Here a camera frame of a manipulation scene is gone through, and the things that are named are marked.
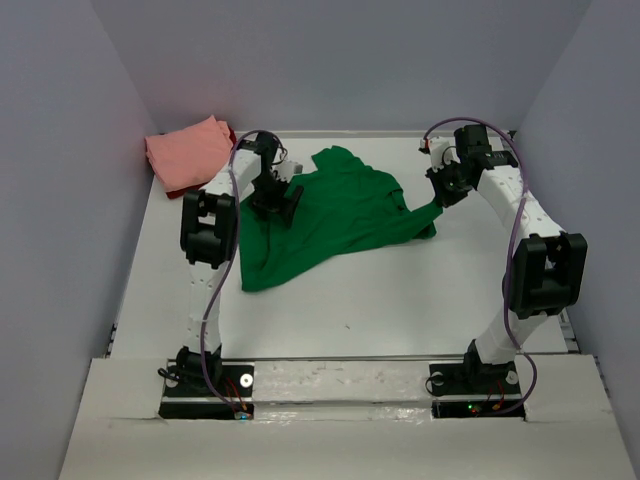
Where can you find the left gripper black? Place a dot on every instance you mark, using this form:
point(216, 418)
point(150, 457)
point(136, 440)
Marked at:
point(277, 204)

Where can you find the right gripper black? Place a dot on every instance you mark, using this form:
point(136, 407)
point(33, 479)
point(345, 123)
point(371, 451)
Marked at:
point(442, 198)

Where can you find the green t shirt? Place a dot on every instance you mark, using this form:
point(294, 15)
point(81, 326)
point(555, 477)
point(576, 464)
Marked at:
point(346, 207)

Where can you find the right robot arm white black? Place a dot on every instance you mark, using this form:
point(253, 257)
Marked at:
point(544, 265)

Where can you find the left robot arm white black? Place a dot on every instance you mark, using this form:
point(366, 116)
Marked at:
point(209, 238)

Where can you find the pink folded t shirt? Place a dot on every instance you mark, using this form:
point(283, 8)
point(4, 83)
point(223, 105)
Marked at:
point(185, 150)

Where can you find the dark red folded t shirt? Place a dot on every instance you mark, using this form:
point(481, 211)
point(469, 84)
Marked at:
point(175, 194)

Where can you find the white cardboard front cover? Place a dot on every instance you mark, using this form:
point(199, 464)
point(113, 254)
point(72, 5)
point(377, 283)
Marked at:
point(345, 420)

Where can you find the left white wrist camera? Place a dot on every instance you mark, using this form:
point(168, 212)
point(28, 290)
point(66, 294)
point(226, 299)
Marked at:
point(286, 170)

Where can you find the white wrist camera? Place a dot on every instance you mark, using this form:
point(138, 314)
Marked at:
point(286, 170)
point(441, 150)

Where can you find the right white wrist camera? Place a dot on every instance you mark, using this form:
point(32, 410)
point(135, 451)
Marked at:
point(441, 150)

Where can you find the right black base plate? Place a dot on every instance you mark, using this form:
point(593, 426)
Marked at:
point(456, 396)

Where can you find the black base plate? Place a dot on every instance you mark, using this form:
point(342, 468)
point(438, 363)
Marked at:
point(456, 396)
point(187, 397)

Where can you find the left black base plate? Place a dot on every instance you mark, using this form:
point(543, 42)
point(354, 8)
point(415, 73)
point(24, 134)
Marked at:
point(187, 397)

